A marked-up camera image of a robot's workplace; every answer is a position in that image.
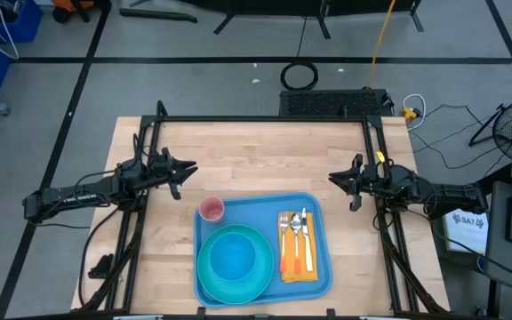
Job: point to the pink plastic cup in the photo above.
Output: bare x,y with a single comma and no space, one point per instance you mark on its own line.
212,209

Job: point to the blue plastic bowl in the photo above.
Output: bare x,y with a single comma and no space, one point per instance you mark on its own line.
233,257

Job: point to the black metal table frame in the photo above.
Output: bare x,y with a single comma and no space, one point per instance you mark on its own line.
260,118

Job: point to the white printed paper sheet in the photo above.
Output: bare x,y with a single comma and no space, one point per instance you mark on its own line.
467,231

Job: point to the teal plastic plate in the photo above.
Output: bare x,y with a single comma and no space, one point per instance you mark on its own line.
205,273

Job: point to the yellow cloth napkin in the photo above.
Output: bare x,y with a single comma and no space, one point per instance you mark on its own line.
314,249

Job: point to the black perforated box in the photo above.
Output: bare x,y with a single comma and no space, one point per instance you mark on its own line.
327,103

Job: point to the yellow power plug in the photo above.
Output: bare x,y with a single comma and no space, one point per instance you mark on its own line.
409,114

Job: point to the blue plastic tray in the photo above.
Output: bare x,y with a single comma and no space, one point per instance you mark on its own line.
256,209

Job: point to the black partition screen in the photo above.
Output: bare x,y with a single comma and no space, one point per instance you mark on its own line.
282,5

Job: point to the black floor bar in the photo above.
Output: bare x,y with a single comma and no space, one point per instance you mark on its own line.
158,15

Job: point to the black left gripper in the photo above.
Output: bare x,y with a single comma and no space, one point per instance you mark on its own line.
158,173

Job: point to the small yellow tag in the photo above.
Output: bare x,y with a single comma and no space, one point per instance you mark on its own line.
380,156

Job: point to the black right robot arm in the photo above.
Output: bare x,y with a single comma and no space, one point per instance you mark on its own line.
456,195

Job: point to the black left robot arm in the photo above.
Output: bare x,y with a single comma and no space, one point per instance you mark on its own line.
74,195

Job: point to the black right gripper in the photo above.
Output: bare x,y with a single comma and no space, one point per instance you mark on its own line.
373,180

